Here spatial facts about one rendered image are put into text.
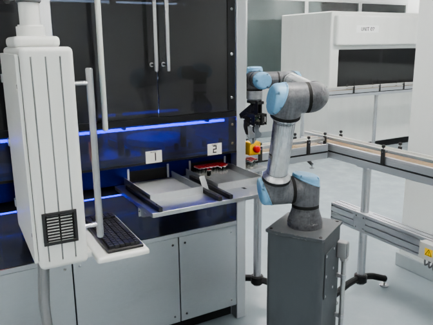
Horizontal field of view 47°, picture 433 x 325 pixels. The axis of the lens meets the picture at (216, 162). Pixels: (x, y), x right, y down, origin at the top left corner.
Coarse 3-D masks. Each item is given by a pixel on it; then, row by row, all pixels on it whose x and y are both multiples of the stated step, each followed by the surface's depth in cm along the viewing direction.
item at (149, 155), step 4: (148, 152) 242; (152, 152) 243; (156, 152) 244; (160, 152) 245; (148, 156) 242; (152, 156) 243; (156, 156) 244; (160, 156) 245; (148, 160) 243; (152, 160) 244; (156, 160) 245; (160, 160) 246
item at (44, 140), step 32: (32, 64) 157; (64, 64) 161; (32, 96) 159; (64, 96) 163; (32, 128) 160; (64, 128) 165; (32, 160) 163; (64, 160) 167; (32, 192) 166; (64, 192) 170; (32, 224) 168; (64, 224) 172; (32, 256) 177; (64, 256) 174
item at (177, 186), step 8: (176, 176) 254; (136, 184) 246; (144, 184) 246; (152, 184) 246; (160, 184) 246; (168, 184) 246; (176, 184) 245; (184, 184) 245; (192, 184) 239; (144, 192) 224; (152, 192) 233; (160, 192) 233; (168, 192) 222; (176, 192) 224; (184, 192) 226; (192, 192) 228; (200, 192) 230; (152, 200) 219; (160, 200) 221
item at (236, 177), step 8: (232, 168) 272; (240, 168) 264; (216, 176) 260; (224, 176) 260; (232, 176) 260; (240, 176) 260; (248, 176) 258; (256, 176) 251; (216, 184) 235; (224, 184) 236; (232, 184) 238; (240, 184) 241; (248, 184) 243
